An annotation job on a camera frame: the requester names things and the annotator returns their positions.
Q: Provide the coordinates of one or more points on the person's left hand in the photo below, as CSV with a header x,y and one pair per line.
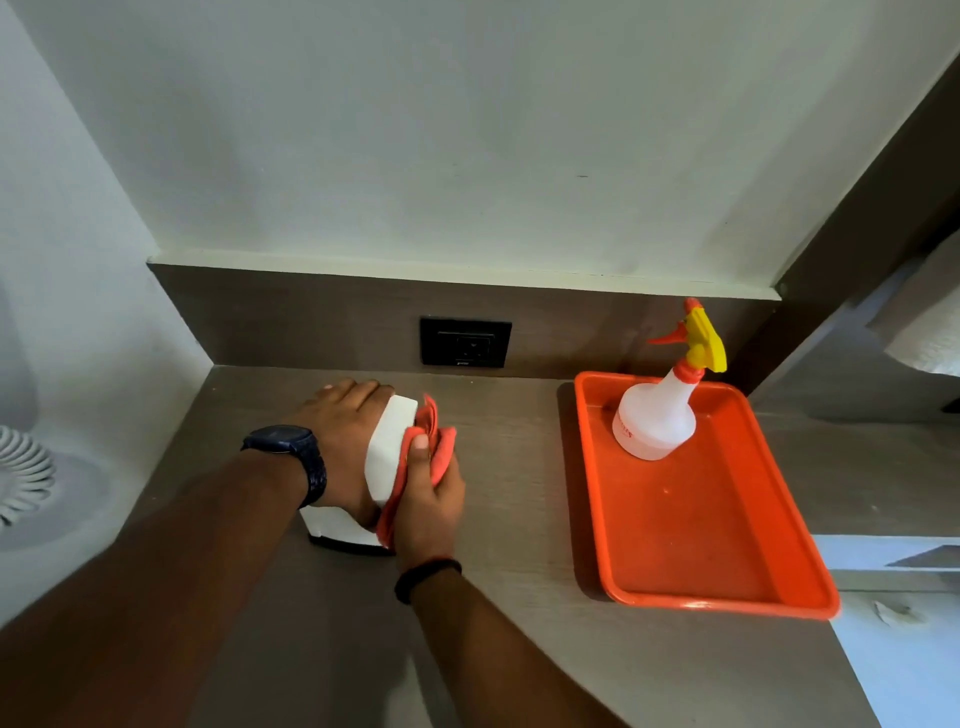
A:
x,y
337,442

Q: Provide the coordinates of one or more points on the person's right hand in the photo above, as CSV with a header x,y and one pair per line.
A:
x,y
427,521

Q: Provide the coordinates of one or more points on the white tissue box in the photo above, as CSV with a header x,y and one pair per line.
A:
x,y
390,442

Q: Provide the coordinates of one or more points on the pink cleaning cloth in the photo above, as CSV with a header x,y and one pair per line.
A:
x,y
427,418

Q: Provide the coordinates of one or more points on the person's right forearm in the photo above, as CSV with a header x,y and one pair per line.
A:
x,y
495,660

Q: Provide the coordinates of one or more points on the person's left forearm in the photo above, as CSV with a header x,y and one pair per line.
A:
x,y
150,600

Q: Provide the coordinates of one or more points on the black wristwatch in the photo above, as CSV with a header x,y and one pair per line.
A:
x,y
285,442

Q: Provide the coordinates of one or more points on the black wristband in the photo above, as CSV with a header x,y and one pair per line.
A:
x,y
424,574

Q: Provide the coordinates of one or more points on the white spray bottle yellow nozzle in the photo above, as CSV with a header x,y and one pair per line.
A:
x,y
652,424

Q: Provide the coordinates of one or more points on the orange plastic tray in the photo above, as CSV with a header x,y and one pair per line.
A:
x,y
690,525

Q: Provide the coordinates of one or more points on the white paper scrap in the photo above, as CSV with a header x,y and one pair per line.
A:
x,y
898,613

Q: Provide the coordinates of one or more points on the white hanging towel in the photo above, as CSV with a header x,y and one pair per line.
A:
x,y
926,322

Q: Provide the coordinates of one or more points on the black wall socket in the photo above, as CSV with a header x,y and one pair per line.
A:
x,y
465,343

